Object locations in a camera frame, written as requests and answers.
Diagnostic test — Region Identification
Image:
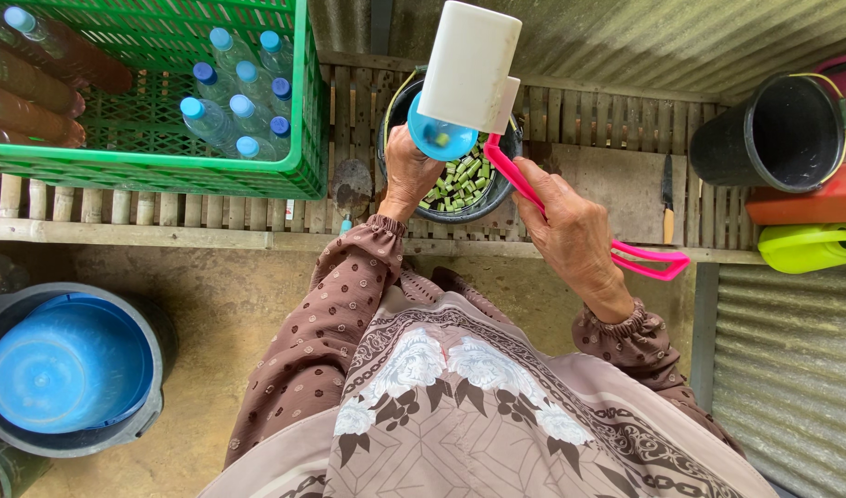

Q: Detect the person's left hand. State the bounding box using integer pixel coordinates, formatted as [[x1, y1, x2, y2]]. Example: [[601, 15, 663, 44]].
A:
[[378, 124, 447, 224]]

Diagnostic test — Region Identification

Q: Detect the person's right hand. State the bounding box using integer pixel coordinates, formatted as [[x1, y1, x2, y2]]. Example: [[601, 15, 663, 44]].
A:
[[512, 158, 636, 325]]

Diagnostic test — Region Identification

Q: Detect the blue plastic funnel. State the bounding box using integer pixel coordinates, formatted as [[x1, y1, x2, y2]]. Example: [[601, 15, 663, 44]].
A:
[[406, 92, 480, 163]]

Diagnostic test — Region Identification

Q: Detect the heap of chopped green pieces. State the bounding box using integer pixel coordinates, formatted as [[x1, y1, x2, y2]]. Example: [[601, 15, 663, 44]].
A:
[[417, 131, 499, 214]]

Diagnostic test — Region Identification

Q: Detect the wooden cutting board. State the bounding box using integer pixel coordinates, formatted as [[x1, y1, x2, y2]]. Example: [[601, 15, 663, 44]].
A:
[[534, 142, 689, 245]]

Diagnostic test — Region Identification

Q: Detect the bamboo slat bench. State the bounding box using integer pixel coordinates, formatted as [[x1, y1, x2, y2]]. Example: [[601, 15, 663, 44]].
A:
[[0, 50, 768, 266]]

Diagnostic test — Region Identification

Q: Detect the group of clear blue-capped bottles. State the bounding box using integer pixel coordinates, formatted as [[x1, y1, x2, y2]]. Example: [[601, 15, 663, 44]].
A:
[[179, 27, 297, 162]]

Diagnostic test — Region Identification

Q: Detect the beige floral patterned headscarf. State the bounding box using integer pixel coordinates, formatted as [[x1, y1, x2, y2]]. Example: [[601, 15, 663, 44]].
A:
[[198, 266, 780, 498]]

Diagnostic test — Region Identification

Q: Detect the orange plastic container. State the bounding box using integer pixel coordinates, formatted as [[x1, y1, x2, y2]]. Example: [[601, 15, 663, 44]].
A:
[[744, 160, 846, 226]]

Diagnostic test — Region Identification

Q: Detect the lime green watering can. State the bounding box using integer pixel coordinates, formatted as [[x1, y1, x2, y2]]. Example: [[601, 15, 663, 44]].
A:
[[757, 222, 846, 275]]

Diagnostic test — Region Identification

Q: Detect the green plastic crate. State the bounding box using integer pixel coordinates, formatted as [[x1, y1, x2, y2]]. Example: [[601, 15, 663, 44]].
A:
[[0, 0, 329, 201]]

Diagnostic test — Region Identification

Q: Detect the grey plastic bucket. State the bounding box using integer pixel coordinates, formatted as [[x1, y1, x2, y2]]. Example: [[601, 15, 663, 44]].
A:
[[0, 281, 179, 459]]

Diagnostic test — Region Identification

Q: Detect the brown liquid bottle, blue cap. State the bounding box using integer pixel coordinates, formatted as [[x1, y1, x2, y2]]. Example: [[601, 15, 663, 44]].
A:
[[3, 6, 134, 95]]

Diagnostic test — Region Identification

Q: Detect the brown liquid plastic bottle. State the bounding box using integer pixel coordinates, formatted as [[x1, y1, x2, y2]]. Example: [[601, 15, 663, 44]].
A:
[[0, 47, 87, 119], [0, 85, 87, 148], [0, 123, 54, 147]]

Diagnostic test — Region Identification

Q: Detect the blue plastic basin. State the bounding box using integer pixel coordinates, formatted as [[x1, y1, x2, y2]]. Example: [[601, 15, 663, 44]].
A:
[[0, 292, 155, 435]]

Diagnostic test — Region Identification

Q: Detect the dark green plastic container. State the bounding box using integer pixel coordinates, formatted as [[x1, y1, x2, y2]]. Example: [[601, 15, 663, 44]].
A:
[[0, 437, 54, 498]]

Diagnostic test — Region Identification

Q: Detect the black bucket with wire handle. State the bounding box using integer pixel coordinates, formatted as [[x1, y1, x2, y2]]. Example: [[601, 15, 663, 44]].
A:
[[377, 68, 525, 225]]

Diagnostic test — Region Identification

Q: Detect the rusty trowel with blue handle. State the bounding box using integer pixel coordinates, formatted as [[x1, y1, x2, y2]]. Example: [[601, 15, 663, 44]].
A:
[[330, 159, 374, 235]]

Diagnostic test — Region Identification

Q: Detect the knife with wooden handle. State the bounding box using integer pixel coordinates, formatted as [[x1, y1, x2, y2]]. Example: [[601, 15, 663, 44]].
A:
[[661, 153, 676, 246]]

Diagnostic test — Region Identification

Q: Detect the black bucket with yellow handle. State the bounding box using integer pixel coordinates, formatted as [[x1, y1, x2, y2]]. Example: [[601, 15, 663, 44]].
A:
[[689, 71, 846, 195]]

